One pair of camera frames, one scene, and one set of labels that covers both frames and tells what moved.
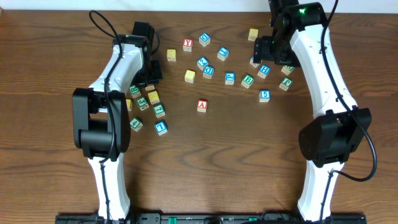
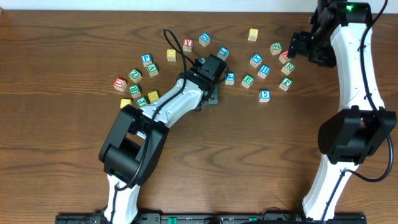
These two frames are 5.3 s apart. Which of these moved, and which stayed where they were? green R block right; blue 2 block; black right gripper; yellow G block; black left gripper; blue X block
Moved: black left gripper; black right gripper
Stayed: green R block right; yellow G block; blue 2 block; blue X block
